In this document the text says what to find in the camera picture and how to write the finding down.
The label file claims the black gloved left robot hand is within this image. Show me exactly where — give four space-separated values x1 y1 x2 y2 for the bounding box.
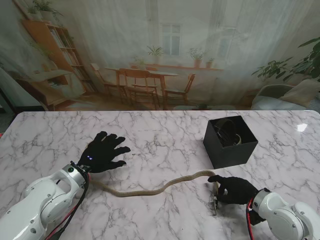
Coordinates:
76 131 132 174

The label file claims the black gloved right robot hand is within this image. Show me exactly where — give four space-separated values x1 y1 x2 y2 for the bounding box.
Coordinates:
207 175 260 206

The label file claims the black square storage box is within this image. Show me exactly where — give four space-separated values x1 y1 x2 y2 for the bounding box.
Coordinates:
202 115 260 170

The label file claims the black woven belt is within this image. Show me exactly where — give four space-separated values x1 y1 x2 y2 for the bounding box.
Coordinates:
212 119 241 147

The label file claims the printed room scene backdrop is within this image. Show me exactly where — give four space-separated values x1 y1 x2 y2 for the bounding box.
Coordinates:
0 0 320 112

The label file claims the red and black cable bundle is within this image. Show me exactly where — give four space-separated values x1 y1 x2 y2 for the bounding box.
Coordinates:
245 199 256 240
46 172 91 240

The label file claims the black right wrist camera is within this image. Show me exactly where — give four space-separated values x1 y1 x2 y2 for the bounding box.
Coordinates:
250 209 266 226

